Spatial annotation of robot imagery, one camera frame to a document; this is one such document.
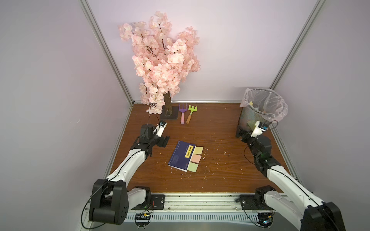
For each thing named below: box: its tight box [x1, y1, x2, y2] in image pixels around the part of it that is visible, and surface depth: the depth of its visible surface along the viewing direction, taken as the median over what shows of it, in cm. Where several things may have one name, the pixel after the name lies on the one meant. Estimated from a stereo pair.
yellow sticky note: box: [193, 146, 204, 154], surface depth 92 cm
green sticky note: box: [187, 162, 199, 173], surface depth 85 cm
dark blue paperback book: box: [167, 140, 197, 173], surface depth 91 cm
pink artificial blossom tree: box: [118, 11, 201, 116], surface depth 76 cm
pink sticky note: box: [190, 154, 202, 164], surface depth 89 cm
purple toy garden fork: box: [178, 102, 188, 125], surface depth 116 cm
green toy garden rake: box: [185, 104, 198, 125], surface depth 116 cm
